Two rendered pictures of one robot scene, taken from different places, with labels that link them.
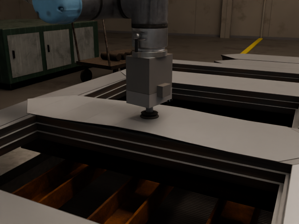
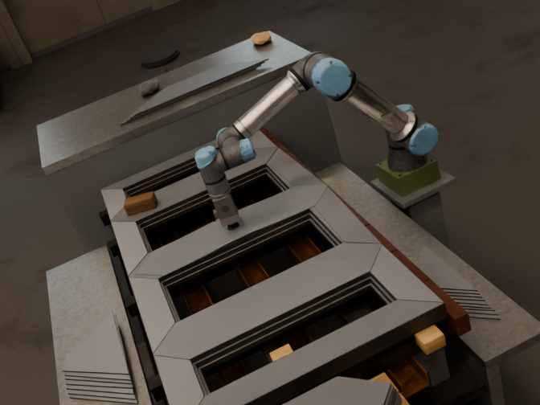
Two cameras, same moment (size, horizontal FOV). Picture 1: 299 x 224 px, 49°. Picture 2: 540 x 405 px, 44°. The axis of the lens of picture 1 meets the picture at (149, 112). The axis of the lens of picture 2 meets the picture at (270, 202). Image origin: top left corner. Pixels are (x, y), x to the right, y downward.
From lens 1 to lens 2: 276 cm
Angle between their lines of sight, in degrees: 120
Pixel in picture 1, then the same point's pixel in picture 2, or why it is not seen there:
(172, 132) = (207, 228)
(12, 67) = not seen: outside the picture
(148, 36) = not seen: hidden behind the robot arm
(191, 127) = (204, 238)
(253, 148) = (167, 249)
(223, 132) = (188, 247)
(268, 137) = (167, 260)
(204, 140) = (190, 237)
